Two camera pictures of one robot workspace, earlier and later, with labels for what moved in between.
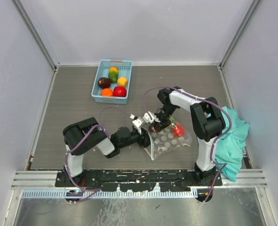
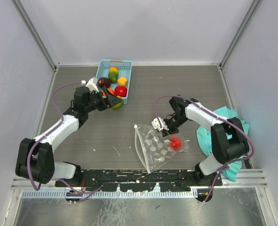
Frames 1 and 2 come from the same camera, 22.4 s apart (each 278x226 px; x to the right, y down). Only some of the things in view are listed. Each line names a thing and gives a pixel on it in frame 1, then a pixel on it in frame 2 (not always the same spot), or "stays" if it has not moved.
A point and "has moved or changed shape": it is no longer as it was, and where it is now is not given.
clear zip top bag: [166, 139] has moved or changed shape
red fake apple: [119, 91] stays
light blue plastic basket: [124, 69] stays
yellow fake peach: [122, 81] stays
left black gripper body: [134, 136] -> [96, 101]
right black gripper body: [163, 117] -> [173, 123]
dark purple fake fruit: [104, 82] stays
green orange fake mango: [113, 74] stays
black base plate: [137, 181] stays
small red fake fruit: [178, 130] -> [175, 143]
